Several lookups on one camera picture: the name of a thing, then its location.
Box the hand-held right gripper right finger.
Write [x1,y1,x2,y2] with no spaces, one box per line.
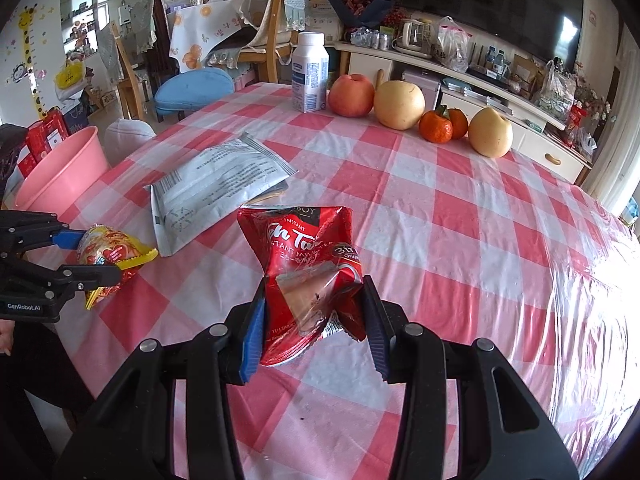
[360,276,581,480]

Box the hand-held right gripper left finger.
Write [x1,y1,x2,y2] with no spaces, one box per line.
[52,280,268,480]

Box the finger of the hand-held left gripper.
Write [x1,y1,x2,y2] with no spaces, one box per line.
[0,211,87,256]
[0,260,122,301]

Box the yellow red snack wrapper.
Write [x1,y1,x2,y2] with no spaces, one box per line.
[76,225,160,311]

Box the pink bucket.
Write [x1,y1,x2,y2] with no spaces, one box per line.
[12,126,111,213]

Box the red instant tea packet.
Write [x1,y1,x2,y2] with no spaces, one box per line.
[236,205,366,368]

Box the grey foil pouch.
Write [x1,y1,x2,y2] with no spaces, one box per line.
[144,132,298,258]

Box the red white checked tablecloth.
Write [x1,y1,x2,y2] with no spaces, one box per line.
[52,81,640,480]

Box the red gift box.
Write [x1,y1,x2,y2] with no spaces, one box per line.
[25,110,71,161]

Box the white stool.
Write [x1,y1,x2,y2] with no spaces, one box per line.
[105,119,157,166]

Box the yellow bag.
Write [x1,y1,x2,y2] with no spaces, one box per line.
[54,60,86,91]

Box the wooden chair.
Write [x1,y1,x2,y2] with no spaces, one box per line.
[235,0,311,86]
[107,20,151,121]

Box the blue cushioned chair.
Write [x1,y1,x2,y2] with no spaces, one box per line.
[154,66,236,123]

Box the tangerine with green leaf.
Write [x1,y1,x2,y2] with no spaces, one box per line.
[419,105,454,143]

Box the orange tangerine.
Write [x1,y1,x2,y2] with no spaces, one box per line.
[447,108,470,140]

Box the yellow pear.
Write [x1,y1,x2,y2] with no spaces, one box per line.
[468,107,514,157]
[373,80,427,131]

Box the red apple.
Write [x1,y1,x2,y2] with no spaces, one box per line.
[327,74,376,118]

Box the fruit print cloth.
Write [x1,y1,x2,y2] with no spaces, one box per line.
[167,0,251,73]

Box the pink metal case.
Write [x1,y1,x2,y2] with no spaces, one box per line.
[402,70,443,111]

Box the white TV cabinet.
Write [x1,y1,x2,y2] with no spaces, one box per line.
[334,40,596,186]

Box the white milk bottle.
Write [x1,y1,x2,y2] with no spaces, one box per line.
[291,31,331,113]

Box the white curtain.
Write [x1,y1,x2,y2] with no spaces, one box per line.
[582,110,640,216]

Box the red plastic bag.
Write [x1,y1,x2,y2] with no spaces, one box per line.
[567,105,598,153]

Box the pack of small bottles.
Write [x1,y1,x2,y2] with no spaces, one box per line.
[350,27,396,51]

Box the white electric kettle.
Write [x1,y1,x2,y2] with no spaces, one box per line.
[395,17,433,58]

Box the clear plastic food bag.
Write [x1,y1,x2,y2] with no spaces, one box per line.
[435,16,473,73]

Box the crinkled plastic bag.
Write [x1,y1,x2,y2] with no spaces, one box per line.
[532,59,578,121]

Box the dried flower bunch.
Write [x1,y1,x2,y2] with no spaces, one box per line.
[575,80,613,121]

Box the cardboard box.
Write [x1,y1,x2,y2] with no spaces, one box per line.
[305,0,346,36]

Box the pale blue lace cloth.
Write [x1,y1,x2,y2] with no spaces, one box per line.
[280,0,316,33]

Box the black television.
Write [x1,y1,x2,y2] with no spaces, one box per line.
[402,0,585,68]

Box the giraffe wall sticker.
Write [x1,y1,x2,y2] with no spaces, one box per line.
[5,2,56,121]

